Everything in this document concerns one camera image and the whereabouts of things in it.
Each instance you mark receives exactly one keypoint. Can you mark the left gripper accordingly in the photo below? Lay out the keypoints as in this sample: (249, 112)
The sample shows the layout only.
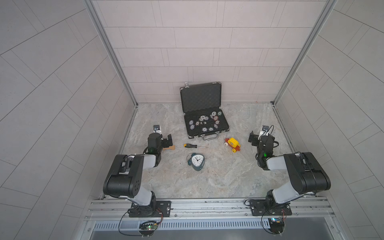
(165, 141)

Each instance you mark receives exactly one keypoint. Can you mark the black aluminium case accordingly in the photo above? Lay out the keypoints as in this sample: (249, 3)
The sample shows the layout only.
(202, 109)

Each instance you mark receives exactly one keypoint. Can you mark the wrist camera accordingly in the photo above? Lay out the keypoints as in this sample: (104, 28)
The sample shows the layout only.
(264, 129)
(157, 129)

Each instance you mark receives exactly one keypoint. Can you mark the black yellow screwdriver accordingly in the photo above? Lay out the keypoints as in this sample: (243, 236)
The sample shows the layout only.
(191, 146)

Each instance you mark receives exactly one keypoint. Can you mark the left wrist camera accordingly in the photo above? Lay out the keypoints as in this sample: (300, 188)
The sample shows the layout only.
(157, 129)

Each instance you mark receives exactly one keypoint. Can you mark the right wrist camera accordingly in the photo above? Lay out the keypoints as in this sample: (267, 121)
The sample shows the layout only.
(264, 129)

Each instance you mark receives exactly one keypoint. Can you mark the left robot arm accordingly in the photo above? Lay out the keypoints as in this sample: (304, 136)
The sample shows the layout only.
(124, 178)

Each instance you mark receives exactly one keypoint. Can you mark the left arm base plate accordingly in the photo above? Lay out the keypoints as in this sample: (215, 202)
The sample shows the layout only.
(154, 210)

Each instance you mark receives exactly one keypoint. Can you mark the aluminium rail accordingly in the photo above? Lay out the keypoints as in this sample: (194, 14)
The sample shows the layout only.
(231, 208)

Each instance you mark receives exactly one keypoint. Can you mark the teal alarm clock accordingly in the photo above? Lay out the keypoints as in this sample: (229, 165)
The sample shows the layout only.
(196, 160)

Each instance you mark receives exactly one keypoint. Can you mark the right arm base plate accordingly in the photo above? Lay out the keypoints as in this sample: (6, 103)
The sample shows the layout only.
(261, 207)

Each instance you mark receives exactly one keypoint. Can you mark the wooden block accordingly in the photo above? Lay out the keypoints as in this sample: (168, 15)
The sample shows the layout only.
(170, 148)

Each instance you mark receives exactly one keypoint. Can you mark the left circuit board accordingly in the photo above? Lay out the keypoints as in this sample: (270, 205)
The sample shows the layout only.
(149, 226)

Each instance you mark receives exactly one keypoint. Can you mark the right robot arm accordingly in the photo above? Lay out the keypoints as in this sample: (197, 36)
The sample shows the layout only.
(306, 176)

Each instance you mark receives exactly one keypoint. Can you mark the circuit board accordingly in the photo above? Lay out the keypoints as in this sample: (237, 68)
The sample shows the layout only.
(277, 226)
(149, 226)

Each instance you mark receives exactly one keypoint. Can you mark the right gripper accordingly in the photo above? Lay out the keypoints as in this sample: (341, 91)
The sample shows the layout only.
(254, 139)

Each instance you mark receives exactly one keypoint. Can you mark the right circuit board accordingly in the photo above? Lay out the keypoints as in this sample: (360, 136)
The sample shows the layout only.
(277, 226)

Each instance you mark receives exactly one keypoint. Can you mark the yellow red toy car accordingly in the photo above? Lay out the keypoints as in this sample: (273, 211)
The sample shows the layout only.
(233, 143)

